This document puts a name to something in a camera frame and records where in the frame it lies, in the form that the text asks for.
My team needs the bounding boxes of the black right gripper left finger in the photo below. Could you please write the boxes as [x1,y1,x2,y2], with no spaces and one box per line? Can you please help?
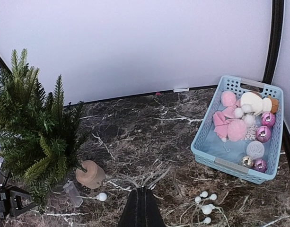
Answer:
[117,188,141,227]

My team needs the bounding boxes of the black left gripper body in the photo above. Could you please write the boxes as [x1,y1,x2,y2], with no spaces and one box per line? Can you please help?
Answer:
[0,189,9,219]

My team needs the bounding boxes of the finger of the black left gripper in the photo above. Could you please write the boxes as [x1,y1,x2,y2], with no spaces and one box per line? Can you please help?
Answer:
[8,186,35,217]

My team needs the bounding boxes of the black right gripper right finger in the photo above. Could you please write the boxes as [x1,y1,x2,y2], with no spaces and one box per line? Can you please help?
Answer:
[141,188,166,227]

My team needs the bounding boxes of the white ball string lights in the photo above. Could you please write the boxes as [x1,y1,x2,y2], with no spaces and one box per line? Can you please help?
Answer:
[62,165,230,227]

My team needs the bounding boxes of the small green christmas tree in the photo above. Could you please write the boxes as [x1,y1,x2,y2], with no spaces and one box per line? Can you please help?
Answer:
[0,49,88,212]

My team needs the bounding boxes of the pink felt ornament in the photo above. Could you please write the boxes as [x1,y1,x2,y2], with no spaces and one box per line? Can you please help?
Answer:
[213,105,237,140]

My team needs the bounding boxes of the pink glitter bauble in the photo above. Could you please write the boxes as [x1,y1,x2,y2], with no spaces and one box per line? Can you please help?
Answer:
[261,112,276,127]
[253,158,267,173]
[255,125,272,143]

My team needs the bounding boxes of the light blue plastic basket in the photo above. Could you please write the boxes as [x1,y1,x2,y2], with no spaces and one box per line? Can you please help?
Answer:
[191,75,284,184]

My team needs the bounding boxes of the pink fluffy pompom ornament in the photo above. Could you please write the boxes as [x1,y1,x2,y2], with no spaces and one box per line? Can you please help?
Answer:
[221,90,237,107]
[228,119,247,142]

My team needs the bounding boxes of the white knitted ball ornament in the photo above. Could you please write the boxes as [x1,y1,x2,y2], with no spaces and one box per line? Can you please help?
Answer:
[246,141,265,159]

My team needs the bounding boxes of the white tape piece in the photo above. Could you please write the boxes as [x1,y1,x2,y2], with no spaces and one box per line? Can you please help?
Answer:
[173,88,190,93]

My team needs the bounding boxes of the white felt ornament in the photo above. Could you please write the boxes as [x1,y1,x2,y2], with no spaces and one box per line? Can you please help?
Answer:
[240,92,272,116]

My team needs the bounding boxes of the brown felt ornament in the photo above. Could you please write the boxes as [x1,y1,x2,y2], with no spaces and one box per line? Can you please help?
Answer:
[268,95,279,114]

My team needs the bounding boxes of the black corner frame post left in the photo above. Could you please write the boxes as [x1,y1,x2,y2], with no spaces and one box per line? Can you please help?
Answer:
[0,44,12,71]

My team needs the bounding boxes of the black corner frame post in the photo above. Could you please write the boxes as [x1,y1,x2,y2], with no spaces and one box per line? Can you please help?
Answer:
[0,44,12,71]
[263,0,290,166]

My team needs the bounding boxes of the black corner frame post right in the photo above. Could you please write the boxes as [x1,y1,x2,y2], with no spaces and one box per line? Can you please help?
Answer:
[263,0,290,166]

